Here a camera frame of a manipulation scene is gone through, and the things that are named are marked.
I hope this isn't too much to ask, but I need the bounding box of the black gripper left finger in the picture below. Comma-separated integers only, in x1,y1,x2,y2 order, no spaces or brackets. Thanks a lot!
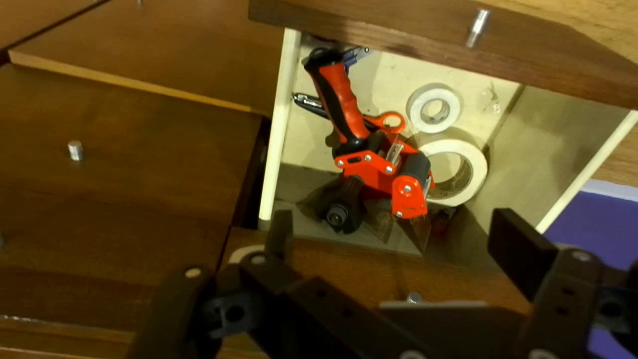
125,211,426,359

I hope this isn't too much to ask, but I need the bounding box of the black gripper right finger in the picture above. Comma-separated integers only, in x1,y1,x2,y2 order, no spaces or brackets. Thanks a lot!
486,207,638,359

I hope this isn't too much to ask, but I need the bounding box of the large white tape roll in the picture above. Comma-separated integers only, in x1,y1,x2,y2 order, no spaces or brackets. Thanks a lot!
414,136,488,207

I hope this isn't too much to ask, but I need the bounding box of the red black tape dispenser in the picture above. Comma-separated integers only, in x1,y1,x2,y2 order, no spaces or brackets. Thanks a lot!
293,48,432,233

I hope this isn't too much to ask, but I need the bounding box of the open wooden drawer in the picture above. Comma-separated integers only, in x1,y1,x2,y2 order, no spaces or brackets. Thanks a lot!
249,0,638,311

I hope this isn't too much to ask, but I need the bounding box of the small white tape roll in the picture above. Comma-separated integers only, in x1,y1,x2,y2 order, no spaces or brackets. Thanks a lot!
406,84,462,134

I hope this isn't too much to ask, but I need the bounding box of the brown wooden cabinet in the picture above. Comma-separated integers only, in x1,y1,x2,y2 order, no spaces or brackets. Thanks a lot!
0,0,638,359

